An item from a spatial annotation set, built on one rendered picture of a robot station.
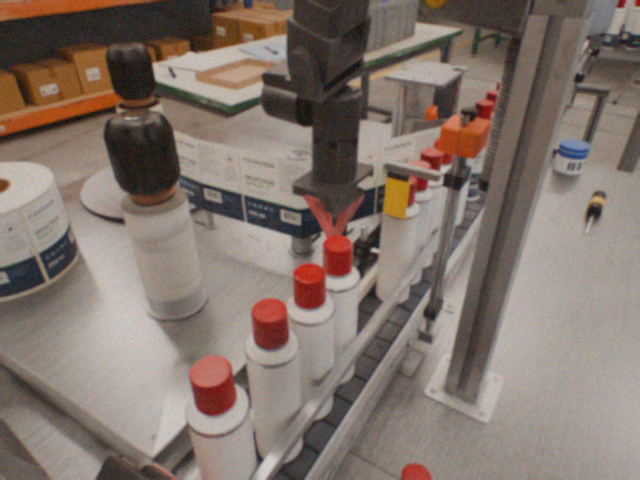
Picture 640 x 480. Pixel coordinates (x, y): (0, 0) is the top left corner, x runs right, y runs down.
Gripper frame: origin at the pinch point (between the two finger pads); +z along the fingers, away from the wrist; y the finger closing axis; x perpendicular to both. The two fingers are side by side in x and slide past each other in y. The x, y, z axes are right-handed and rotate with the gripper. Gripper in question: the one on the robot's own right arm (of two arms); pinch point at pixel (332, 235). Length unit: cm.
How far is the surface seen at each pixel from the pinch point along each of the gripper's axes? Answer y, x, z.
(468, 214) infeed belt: -38.9, 9.0, 13.1
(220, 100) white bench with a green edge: -85, -101, 21
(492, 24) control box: -0.7, 15.5, -27.8
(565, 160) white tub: -80, 21, 14
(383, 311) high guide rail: 4.4, 10.3, 5.5
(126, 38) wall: -275, -401, 61
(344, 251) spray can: 10.8, 7.8, -6.6
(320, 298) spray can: 16.3, 8.3, -4.3
